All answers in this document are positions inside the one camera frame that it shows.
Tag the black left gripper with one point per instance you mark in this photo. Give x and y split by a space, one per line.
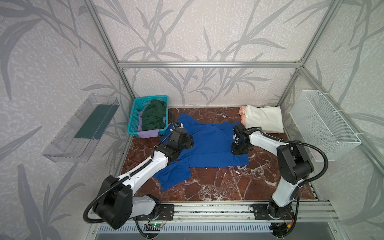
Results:
186 142

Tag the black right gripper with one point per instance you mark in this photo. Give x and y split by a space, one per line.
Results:
237 149

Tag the blue t shirt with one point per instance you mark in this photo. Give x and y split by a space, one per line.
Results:
212 148

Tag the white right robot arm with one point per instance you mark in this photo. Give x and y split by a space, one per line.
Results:
293 162

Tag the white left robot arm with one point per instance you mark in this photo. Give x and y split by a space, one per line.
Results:
116 202

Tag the purple t shirt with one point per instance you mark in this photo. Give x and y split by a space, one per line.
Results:
146 134

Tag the dark green t shirt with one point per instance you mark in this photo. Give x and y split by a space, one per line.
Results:
154 115

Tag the pink folded t shirt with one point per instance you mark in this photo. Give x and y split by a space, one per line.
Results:
242 113

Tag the cream folded t shirt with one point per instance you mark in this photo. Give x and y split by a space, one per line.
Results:
268 118

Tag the teal plastic laundry basket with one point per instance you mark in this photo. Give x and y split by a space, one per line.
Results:
139 104

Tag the green circuit board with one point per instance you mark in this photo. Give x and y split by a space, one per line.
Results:
154 226

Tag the horizontal aluminium frame bar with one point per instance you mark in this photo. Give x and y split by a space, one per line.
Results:
208 64

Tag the white wire mesh basket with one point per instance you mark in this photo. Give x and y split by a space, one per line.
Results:
322 126

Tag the clear plastic wall tray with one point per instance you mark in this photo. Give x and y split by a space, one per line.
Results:
80 136

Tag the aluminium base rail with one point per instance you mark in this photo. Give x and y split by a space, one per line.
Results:
241 211

